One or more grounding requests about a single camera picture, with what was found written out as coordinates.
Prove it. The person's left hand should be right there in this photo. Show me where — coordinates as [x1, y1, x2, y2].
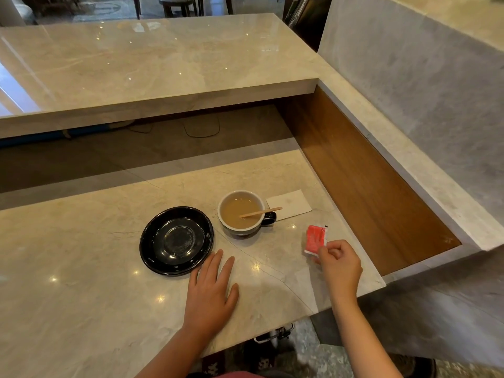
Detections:
[183, 249, 239, 337]

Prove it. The person's right hand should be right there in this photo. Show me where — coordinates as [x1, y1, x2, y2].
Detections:
[314, 239, 363, 307]

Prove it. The red sachet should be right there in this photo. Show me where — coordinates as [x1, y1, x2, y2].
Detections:
[303, 224, 328, 257]

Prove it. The person's left forearm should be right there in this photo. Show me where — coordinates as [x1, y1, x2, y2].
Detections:
[135, 326, 222, 378]

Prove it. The person's right forearm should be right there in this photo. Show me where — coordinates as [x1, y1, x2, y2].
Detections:
[329, 297, 403, 378]

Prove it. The black saucer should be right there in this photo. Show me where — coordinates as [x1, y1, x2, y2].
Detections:
[139, 206, 215, 277]

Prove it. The cup of milky coffee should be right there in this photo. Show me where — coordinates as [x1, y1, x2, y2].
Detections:
[217, 190, 277, 238]

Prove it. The white paper napkin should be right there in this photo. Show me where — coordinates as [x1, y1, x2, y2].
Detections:
[266, 189, 313, 222]

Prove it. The wooden stirrer stick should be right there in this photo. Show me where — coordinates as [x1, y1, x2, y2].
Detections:
[239, 206, 283, 219]

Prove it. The person's pink clothing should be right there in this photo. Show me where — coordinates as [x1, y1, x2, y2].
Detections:
[212, 370, 273, 378]

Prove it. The wooden side panel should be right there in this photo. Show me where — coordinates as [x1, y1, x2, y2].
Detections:
[276, 86, 462, 277]

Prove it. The blue pipe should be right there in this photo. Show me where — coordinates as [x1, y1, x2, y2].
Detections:
[0, 122, 119, 149]

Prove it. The dark cabinet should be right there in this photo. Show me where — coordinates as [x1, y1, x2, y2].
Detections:
[282, 0, 334, 52]

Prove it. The dark wooden chair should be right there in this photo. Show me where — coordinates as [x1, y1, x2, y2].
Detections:
[132, 0, 235, 19]

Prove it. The white metal bracket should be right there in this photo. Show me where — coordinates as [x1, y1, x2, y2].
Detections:
[253, 323, 295, 344]

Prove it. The black cable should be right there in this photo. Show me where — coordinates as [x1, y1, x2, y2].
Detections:
[130, 113, 221, 139]

